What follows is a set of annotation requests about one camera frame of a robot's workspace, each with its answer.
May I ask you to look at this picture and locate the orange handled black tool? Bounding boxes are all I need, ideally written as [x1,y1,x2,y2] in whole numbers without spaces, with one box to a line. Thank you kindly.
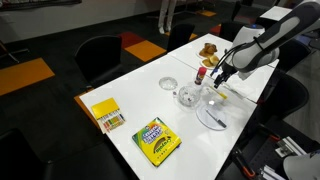
[232,147,257,180]

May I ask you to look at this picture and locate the cut glass bowl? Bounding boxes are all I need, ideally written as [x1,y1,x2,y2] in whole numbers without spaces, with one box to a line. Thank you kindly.
[176,84,203,113]

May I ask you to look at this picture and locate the small cut glass dish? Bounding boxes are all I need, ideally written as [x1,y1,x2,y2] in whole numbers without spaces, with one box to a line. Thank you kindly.
[158,76,179,92]

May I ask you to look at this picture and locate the open marker set yellow lid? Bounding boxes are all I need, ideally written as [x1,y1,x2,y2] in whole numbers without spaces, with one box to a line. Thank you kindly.
[90,97,127,135]

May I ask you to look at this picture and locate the purple bottle with red cap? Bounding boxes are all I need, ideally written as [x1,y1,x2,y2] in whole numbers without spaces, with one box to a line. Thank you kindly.
[194,66,208,87]

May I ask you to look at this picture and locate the Crayola marker box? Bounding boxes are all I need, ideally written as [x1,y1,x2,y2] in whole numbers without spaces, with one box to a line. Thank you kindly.
[131,116,183,168]

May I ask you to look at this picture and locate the golden bread roll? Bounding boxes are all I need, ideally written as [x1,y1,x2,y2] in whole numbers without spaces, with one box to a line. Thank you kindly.
[202,54,221,69]

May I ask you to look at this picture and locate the black office chair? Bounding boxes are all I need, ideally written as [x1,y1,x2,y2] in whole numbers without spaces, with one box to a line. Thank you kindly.
[73,34,125,89]
[166,22,197,53]
[218,20,248,43]
[278,38,313,73]
[259,71,310,125]
[0,127,133,180]

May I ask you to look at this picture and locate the golden pastry pile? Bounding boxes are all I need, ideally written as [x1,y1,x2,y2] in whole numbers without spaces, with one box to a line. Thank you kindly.
[198,42,219,58]

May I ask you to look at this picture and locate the person legs in light trousers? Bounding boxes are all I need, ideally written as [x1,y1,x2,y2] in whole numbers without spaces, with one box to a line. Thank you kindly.
[157,0,178,35]

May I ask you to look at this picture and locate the white plate with utensil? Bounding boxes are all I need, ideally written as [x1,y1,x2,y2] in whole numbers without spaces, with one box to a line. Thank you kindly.
[195,99,232,132]

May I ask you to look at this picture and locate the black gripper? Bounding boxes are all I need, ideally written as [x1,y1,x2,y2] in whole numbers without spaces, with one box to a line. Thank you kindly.
[213,61,240,90]

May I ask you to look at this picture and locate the yellow marker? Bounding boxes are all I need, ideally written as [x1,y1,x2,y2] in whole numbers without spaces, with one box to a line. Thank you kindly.
[208,85,229,100]

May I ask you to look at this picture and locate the metal bracket parts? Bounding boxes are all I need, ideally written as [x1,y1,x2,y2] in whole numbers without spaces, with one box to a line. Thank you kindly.
[274,136,308,159]

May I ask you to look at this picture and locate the white rounded device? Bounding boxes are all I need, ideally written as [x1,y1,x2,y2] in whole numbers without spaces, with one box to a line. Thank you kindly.
[282,151,320,180]

